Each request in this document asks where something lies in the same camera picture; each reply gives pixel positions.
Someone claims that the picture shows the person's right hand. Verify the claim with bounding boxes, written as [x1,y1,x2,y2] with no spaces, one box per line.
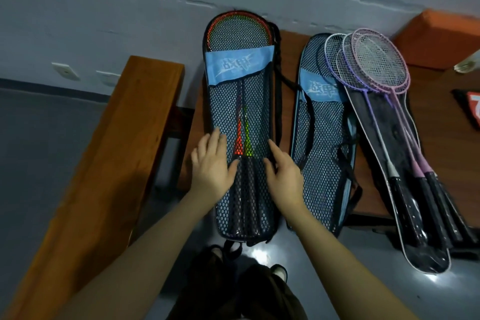
[262,139,305,215]

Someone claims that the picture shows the person's left hand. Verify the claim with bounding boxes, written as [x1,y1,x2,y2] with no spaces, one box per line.
[190,127,239,205]

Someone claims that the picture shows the black mesh racket bag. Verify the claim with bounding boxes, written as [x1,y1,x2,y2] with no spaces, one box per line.
[287,33,362,239]
[202,10,301,255]

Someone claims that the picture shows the person's right forearm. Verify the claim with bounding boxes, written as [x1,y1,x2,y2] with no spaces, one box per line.
[275,201,418,320]

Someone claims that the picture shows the person's left forearm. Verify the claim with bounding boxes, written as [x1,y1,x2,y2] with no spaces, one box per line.
[56,193,225,320]

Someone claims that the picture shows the red badminton racket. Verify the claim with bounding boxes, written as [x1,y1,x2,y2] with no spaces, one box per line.
[205,11,273,238]

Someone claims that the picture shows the empty black mesh racket bag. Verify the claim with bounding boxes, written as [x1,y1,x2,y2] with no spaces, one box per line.
[287,33,362,239]

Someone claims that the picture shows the wooden bench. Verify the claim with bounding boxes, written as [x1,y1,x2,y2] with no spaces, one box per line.
[0,55,185,320]

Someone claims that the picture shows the person's right shoe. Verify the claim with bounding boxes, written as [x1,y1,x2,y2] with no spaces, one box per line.
[270,264,289,283]

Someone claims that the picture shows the black white-trimmed racket cover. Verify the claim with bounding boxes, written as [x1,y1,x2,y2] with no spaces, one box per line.
[343,80,451,275]

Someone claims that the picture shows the person's dark trousers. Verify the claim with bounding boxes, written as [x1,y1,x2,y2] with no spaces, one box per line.
[167,245,309,320]

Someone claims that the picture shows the white badminton racket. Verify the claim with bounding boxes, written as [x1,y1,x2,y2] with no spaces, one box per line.
[324,33,428,247]

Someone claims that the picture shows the purple badminton racket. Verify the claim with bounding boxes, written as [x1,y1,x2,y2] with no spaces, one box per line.
[342,33,452,251]

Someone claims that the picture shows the pink badminton racket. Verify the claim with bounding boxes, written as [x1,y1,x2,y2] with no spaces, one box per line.
[352,28,479,245]

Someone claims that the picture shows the black and red pouch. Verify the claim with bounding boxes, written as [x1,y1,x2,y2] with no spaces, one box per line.
[452,89,480,131]

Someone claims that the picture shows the white object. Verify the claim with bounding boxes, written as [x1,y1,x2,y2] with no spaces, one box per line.
[454,50,480,75]

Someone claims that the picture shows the white wall socket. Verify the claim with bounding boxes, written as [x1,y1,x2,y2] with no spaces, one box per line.
[51,62,80,81]
[95,70,121,88]

